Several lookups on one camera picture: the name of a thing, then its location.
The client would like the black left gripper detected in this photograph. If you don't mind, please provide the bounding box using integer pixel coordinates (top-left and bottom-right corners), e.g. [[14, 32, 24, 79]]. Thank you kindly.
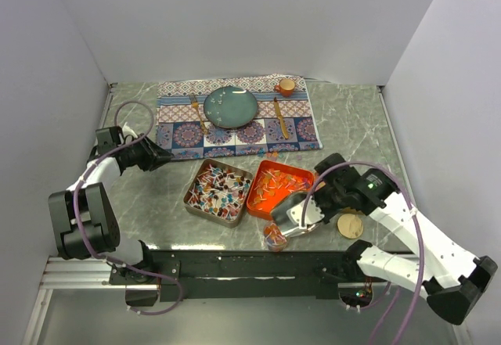
[[119, 133, 174, 171]]

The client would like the silver metal scoop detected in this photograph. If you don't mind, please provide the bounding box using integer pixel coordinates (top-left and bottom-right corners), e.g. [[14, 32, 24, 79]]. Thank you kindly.
[[271, 192, 325, 238]]

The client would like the orange tray of candies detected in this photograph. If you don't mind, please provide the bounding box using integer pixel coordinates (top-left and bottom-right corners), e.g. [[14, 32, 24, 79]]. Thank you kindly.
[[247, 160, 315, 221]]

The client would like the brown tin of lollipops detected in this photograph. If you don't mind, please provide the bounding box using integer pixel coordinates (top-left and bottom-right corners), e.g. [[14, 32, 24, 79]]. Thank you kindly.
[[183, 159, 254, 228]]

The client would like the clear plastic jar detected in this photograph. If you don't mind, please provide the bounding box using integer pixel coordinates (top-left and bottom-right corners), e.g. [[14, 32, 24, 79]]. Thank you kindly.
[[263, 222, 287, 252]]

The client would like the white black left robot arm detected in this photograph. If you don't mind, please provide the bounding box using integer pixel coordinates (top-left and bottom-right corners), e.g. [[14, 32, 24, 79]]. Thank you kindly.
[[48, 126, 173, 284]]

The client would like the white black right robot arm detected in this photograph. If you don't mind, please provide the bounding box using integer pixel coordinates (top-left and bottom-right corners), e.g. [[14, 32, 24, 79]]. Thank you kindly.
[[312, 153, 498, 325]]

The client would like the gold round jar lid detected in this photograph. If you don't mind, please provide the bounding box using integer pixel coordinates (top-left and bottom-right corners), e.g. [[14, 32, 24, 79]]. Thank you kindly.
[[337, 214, 364, 239]]

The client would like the patterned cloth placemat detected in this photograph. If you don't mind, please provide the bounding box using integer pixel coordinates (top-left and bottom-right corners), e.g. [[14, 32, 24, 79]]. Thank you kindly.
[[157, 74, 323, 160]]

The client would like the gold fork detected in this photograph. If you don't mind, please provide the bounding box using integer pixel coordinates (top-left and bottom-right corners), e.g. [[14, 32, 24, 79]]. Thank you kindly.
[[189, 95, 208, 135]]

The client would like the teal ceramic plate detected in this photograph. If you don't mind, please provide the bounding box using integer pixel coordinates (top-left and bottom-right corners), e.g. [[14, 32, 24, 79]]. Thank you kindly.
[[204, 86, 258, 129]]

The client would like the gold knife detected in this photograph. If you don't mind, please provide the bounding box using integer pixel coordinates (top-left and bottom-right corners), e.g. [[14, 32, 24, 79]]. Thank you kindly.
[[273, 97, 289, 140]]

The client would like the orange coffee cup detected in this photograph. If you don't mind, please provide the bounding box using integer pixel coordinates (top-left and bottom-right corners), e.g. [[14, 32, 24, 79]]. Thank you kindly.
[[274, 78, 296, 97]]

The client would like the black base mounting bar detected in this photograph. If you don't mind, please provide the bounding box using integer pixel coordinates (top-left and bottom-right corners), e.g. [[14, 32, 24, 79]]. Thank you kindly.
[[109, 250, 366, 302]]

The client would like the aluminium frame rail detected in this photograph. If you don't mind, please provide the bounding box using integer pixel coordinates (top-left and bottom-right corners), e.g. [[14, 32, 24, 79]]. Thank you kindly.
[[39, 257, 157, 290]]

